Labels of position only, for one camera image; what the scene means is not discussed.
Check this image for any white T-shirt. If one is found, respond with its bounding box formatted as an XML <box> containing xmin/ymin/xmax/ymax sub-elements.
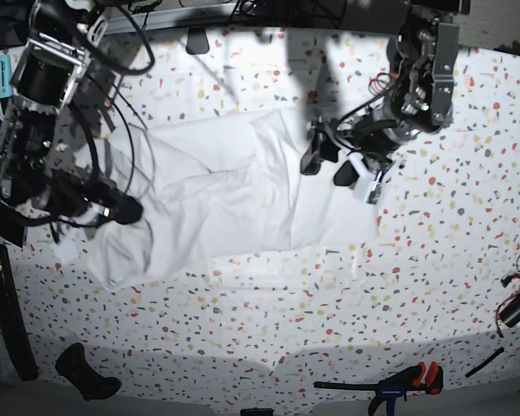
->
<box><xmin>88</xmin><ymin>109</ymin><xmax>378</xmax><ymax>291</ymax></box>

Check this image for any short black stick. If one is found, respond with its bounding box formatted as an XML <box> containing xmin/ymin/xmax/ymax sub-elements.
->
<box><xmin>465</xmin><ymin>347</ymin><xmax>504</xmax><ymax>378</ymax></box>

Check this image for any black orange bar clamp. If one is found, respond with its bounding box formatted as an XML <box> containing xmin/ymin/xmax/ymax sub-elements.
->
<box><xmin>314</xmin><ymin>361</ymin><xmax>444</xmax><ymax>416</ymax></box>

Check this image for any black stand foot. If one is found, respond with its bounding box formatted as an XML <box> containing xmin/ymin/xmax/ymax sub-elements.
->
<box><xmin>185</xmin><ymin>27</ymin><xmax>210</xmax><ymax>55</ymax></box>

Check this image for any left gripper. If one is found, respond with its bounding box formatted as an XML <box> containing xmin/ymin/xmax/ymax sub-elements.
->
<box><xmin>300</xmin><ymin>120</ymin><xmax>359</xmax><ymax>187</ymax></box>

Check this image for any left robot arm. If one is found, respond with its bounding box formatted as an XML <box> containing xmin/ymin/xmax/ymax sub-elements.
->
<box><xmin>300</xmin><ymin>1</ymin><xmax>471</xmax><ymax>187</ymax></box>

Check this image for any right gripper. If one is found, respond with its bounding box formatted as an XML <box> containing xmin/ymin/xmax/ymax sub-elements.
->
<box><xmin>75</xmin><ymin>181</ymin><xmax>144</xmax><ymax>226</ymax></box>

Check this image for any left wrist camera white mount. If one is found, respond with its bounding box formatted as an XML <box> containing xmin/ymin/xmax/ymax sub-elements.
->
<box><xmin>348</xmin><ymin>152</ymin><xmax>405</xmax><ymax>205</ymax></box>

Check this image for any blue highlighter marker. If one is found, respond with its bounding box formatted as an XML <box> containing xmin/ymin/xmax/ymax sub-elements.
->
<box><xmin>0</xmin><ymin>55</ymin><xmax>13</xmax><ymax>113</ymax></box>

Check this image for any small black device bottom edge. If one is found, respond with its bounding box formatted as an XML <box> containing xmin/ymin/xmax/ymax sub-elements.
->
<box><xmin>240</xmin><ymin>407</ymin><xmax>274</xmax><ymax>416</ymax></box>

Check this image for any black flat box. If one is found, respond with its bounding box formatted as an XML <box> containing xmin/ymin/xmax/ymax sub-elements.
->
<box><xmin>0</xmin><ymin>202</ymin><xmax>26</xmax><ymax>248</ymax></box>

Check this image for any terrazzo patterned table cloth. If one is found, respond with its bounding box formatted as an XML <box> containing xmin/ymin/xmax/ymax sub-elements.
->
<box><xmin>8</xmin><ymin>29</ymin><xmax>520</xmax><ymax>414</ymax></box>

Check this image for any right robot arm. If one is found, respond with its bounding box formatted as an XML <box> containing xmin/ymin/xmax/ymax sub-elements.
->
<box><xmin>0</xmin><ymin>1</ymin><xmax>155</xmax><ymax>227</ymax></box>

